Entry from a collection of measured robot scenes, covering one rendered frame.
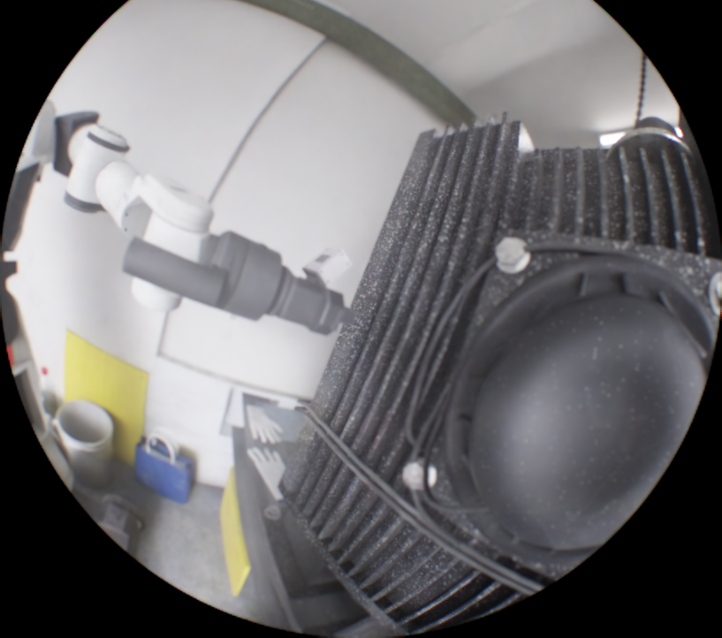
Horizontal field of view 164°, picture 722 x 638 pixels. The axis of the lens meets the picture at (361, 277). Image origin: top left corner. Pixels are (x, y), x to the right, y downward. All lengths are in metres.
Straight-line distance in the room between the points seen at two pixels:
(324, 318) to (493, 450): 0.21
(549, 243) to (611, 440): 0.17
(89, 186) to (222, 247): 0.28
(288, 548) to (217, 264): 0.64
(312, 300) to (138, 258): 0.19
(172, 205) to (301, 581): 0.69
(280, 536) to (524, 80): 2.30
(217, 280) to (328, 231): 0.96
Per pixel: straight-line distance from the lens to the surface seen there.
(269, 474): 0.86
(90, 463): 1.37
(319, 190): 1.18
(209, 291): 0.23
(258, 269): 0.26
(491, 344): 0.20
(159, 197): 0.27
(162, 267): 0.23
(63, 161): 0.71
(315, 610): 0.67
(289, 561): 0.69
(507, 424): 0.15
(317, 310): 0.29
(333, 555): 0.46
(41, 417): 0.76
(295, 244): 1.12
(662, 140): 0.34
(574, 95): 1.94
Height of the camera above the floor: 1.28
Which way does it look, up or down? 5 degrees up
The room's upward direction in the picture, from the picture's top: 22 degrees clockwise
